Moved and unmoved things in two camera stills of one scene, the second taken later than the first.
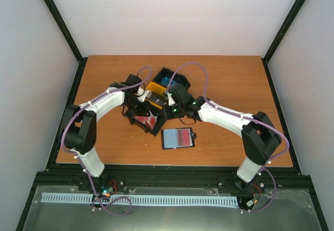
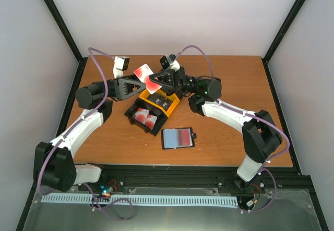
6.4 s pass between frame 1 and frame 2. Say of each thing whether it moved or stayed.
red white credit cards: stayed
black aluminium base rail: stayed
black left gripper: moved
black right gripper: moved
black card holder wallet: stayed
